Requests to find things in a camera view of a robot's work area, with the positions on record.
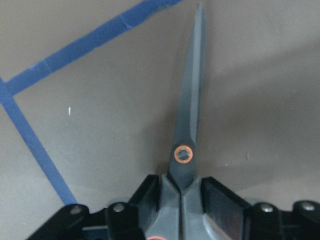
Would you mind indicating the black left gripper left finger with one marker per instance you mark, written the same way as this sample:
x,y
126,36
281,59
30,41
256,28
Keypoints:
x,y
130,220

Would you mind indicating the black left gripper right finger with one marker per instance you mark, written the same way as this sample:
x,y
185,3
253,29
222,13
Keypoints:
x,y
237,218

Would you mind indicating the grey orange scissors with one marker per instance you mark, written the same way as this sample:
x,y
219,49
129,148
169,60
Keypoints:
x,y
180,213

